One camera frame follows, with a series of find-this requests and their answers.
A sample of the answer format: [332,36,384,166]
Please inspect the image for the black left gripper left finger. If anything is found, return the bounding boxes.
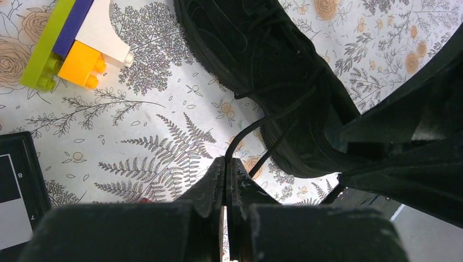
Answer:
[20,157,225,261]

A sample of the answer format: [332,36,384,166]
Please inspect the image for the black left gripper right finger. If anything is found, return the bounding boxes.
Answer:
[225,158,408,261]

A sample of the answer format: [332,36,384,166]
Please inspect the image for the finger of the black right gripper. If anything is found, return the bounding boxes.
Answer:
[339,27,462,159]
[338,132,462,227]

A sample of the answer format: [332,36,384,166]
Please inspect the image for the black shoelace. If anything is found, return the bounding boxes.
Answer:
[224,67,327,176]

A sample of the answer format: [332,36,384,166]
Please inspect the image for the black sneaker shoe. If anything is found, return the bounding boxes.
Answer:
[174,1,366,178]

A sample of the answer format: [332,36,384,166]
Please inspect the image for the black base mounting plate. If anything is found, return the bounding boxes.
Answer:
[320,185,404,221]

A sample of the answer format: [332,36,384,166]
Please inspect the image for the floral patterned table mat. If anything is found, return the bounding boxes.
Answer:
[0,0,463,262]

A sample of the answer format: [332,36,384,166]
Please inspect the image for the black white chessboard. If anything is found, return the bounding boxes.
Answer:
[1,132,51,261]

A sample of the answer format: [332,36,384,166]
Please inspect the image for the multicolour toy brick stack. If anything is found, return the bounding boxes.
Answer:
[20,0,134,92]

